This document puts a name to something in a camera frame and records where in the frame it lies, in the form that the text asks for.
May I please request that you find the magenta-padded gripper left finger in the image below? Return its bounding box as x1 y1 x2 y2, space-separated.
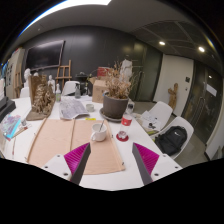
41 142 92 185

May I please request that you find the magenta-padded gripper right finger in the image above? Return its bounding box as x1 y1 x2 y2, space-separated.
131 142 183 186

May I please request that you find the clear bottle with red label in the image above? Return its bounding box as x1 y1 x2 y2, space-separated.
117 101 136 141

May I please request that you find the beige canvas board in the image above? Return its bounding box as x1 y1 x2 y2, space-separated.
25 118 127 176

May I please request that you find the black backpack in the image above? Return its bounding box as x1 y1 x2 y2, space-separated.
154 125 188 157

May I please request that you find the flat round red coaster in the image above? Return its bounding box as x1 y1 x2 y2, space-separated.
115 132 130 143

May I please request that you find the white mug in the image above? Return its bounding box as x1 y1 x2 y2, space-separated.
90 122 108 143

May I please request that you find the stack of papers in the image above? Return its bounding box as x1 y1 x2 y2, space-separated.
139 110 161 133

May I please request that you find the metal spoon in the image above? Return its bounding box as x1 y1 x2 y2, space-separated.
97 119 105 133

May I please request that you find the folded newspaper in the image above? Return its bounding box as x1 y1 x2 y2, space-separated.
58 97 90 120

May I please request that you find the white chair with green cushion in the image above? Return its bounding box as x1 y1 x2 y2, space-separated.
149 115 195 160
136 100 174 134

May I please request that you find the grey plant saucer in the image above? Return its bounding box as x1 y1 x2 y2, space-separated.
99 107 133 123

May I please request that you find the small white cup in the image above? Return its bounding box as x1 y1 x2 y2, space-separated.
85 103 96 113

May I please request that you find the dried plant in grey pot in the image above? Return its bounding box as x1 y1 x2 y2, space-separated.
101 59 134 119

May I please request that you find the small green bottle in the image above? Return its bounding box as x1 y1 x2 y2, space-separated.
54 83 62 103

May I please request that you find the dark spray bottle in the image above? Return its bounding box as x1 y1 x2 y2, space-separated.
74 83 82 100

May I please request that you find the wooden figure sculpture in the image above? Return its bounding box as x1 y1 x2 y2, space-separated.
167 82 180 111

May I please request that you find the brown carved wooden sculpture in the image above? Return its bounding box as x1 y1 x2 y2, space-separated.
25 73 57 122

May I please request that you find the plain white chair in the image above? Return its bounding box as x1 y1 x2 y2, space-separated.
61 80 81 97

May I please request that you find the cardboard box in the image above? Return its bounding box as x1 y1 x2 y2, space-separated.
89 77 110 104

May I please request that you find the small white figurine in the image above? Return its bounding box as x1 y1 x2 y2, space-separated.
47 74 56 94

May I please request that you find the black case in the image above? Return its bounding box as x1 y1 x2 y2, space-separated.
0 96 17 123

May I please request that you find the wooden easel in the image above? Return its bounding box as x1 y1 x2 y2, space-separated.
54 59 73 91

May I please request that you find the tall white plaster statue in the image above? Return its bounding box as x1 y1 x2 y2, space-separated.
119 59 136 101

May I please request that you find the beige panel with pictures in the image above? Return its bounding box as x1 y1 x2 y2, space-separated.
5 47 26 99

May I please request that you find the black wall screen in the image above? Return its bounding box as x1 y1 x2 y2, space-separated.
25 39 65 71

